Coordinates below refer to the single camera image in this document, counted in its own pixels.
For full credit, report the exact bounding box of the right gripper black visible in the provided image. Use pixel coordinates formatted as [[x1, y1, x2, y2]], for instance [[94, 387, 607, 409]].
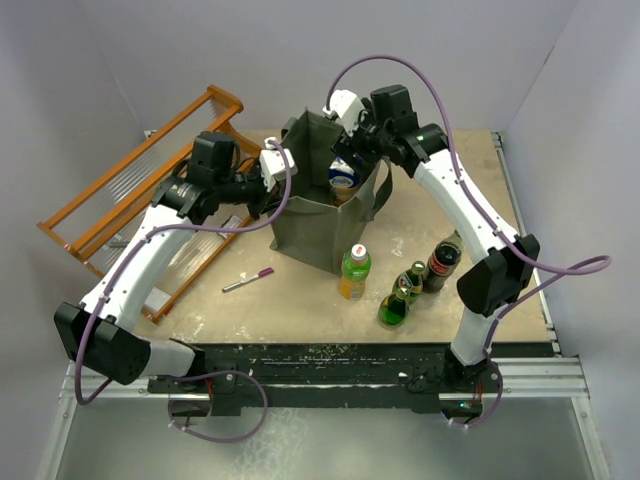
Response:
[[331, 97, 393, 175]]

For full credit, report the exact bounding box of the blue yellow juice carton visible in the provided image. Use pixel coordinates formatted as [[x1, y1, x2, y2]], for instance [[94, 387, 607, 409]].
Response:
[[328, 156, 361, 207]]

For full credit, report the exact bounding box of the green canvas bag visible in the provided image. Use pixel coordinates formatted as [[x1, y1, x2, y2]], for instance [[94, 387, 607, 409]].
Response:
[[270, 111, 393, 275]]

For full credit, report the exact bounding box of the cola glass bottle red cap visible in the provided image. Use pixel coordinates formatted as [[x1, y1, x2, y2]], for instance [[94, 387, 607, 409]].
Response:
[[422, 230, 463, 293]]

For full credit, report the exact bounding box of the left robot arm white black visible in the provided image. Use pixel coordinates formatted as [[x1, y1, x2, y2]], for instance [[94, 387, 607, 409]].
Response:
[[54, 132, 295, 392]]

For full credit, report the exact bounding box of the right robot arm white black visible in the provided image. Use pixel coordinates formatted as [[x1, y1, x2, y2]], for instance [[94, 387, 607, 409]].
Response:
[[324, 85, 540, 391]]

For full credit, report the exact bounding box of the small red white box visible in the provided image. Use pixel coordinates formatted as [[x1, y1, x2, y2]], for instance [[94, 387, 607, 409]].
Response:
[[219, 215, 243, 239]]

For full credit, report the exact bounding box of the pink white marker pen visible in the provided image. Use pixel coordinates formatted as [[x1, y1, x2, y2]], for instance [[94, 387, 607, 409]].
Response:
[[221, 267, 274, 293]]

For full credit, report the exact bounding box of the green tea plastic bottle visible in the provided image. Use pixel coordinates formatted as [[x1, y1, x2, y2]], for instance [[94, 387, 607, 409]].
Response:
[[340, 244, 372, 300]]

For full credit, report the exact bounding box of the green glass bottle rear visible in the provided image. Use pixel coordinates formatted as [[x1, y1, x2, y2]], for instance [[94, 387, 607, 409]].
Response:
[[393, 261, 426, 305]]

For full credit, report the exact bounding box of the green glass bottle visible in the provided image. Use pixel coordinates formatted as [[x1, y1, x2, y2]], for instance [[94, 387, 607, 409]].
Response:
[[378, 287, 410, 328], [393, 261, 426, 305]]

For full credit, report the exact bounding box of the orange wooden rack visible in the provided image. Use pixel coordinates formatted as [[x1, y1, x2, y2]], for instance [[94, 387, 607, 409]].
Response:
[[38, 85, 260, 322]]

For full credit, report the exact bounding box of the green glass bottle front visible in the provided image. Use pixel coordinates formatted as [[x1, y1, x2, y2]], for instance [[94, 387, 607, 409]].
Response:
[[378, 287, 410, 328]]

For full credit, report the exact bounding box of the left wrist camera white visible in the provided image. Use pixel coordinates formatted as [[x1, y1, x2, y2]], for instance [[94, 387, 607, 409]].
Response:
[[259, 137, 286, 192]]

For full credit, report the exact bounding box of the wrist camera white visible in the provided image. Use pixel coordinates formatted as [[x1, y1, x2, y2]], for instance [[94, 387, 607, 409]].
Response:
[[322, 90, 364, 137], [259, 137, 286, 192]]

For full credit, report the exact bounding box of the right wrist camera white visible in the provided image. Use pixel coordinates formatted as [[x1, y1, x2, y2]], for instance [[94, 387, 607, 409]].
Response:
[[322, 90, 364, 137]]

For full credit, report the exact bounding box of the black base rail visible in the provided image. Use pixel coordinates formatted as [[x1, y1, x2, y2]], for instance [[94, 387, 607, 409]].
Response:
[[144, 341, 556, 417]]

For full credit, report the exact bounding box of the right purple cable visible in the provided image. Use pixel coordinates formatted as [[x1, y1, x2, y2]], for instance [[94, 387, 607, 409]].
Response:
[[324, 53, 613, 429]]

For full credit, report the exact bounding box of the aluminium frame rail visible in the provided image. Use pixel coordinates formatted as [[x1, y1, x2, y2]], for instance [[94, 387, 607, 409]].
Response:
[[34, 354, 612, 480]]

